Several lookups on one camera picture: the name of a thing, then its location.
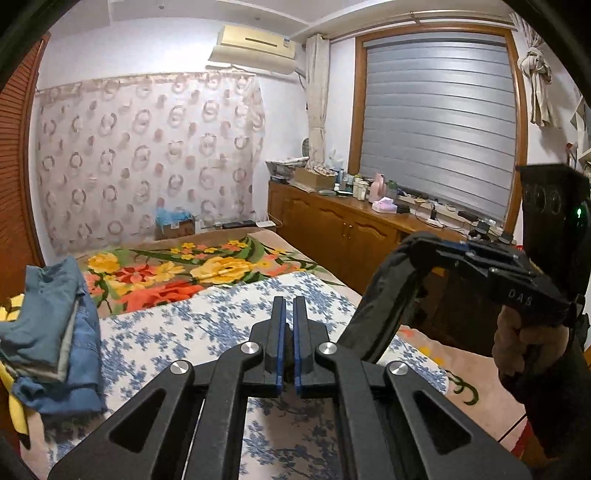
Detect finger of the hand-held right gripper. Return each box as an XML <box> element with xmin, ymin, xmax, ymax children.
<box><xmin>434</xmin><ymin>251</ymin><xmax>536</xmax><ymax>284</ymax></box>
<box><xmin>418</xmin><ymin>234</ymin><xmax>525</xmax><ymax>266</ymax></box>

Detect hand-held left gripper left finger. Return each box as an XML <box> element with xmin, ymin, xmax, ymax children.
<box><xmin>47</xmin><ymin>296</ymin><xmax>288</xmax><ymax>480</ymax></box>

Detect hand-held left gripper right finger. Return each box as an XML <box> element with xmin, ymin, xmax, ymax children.
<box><xmin>294</xmin><ymin>296</ymin><xmax>534</xmax><ymax>480</ymax></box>

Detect person's right forearm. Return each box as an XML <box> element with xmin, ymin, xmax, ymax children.
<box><xmin>510</xmin><ymin>318</ymin><xmax>591</xmax><ymax>459</ymax></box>

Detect grey folded pants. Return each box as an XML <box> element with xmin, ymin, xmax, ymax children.
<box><xmin>53</xmin><ymin>311</ymin><xmax>78</xmax><ymax>383</ymax></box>

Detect person's right hand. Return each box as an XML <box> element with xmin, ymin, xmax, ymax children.
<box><xmin>492</xmin><ymin>308</ymin><xmax>570</xmax><ymax>385</ymax></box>

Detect black desk devices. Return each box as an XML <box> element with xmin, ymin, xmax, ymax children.
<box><xmin>465</xmin><ymin>220</ymin><xmax>514</xmax><ymax>246</ymax></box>

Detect white power strip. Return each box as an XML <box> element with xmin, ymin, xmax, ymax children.
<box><xmin>399</xmin><ymin>194</ymin><xmax>465</xmax><ymax>227</ymax></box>

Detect blue floral bedsheet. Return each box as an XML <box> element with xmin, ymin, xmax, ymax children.
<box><xmin>46</xmin><ymin>270</ymin><xmax>450</xmax><ymax>480</ymax></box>

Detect flowered plush blanket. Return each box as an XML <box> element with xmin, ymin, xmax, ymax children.
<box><xmin>76</xmin><ymin>228</ymin><xmax>527</xmax><ymax>440</ymax></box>

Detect wooden sideboard cabinet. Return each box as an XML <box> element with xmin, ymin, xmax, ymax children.
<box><xmin>268</xmin><ymin>178</ymin><xmax>525</xmax><ymax>347</ymax></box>

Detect knotted beige curtain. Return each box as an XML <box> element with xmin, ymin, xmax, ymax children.
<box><xmin>517</xmin><ymin>44</ymin><xmax>555</xmax><ymax>130</ymax></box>

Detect group of toiletry bottles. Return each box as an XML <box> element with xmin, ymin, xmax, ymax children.
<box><xmin>335</xmin><ymin>168</ymin><xmax>370</xmax><ymax>195</ymax></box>

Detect cardboard box with label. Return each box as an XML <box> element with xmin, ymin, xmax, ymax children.
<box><xmin>156</xmin><ymin>219</ymin><xmax>197</xmax><ymax>241</ymax></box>

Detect open cardboard box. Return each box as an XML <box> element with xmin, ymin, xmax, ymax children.
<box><xmin>293</xmin><ymin>166</ymin><xmax>338</xmax><ymax>190</ymax></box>

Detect blue plastic bag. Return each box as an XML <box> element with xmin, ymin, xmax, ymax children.
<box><xmin>154</xmin><ymin>207</ymin><xmax>194</xmax><ymax>224</ymax></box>

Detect stack of papers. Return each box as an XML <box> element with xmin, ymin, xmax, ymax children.
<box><xmin>265</xmin><ymin>157</ymin><xmax>309</xmax><ymax>181</ymax></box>

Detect blue denim folded jeans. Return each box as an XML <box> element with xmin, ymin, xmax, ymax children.
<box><xmin>11</xmin><ymin>277</ymin><xmax>108</xmax><ymax>415</ymax></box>

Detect sheer circle-pattern curtain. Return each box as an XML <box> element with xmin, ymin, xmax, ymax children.
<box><xmin>34</xmin><ymin>71</ymin><xmax>267</xmax><ymax>257</ymax></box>

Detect beige tied window curtain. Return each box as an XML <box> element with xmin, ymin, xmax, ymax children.
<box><xmin>305</xmin><ymin>33</ymin><xmax>329</xmax><ymax>168</ymax></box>

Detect teal folded jeans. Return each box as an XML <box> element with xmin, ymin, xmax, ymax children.
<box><xmin>0</xmin><ymin>256</ymin><xmax>89</xmax><ymax>372</ymax></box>

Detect yellow plush toy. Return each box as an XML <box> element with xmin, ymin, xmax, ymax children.
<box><xmin>0</xmin><ymin>294</ymin><xmax>31</xmax><ymax>446</ymax></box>

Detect cream air conditioner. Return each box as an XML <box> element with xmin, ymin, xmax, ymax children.
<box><xmin>208</xmin><ymin>24</ymin><xmax>297</xmax><ymax>75</ymax></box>

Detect brown louvred wardrobe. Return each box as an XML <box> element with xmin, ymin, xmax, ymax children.
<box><xmin>0</xmin><ymin>32</ymin><xmax>52</xmax><ymax>301</ymax></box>

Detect white wall shelf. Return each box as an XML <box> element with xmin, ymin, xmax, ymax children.
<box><xmin>569</xmin><ymin>90</ymin><xmax>591</xmax><ymax>163</ymax></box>

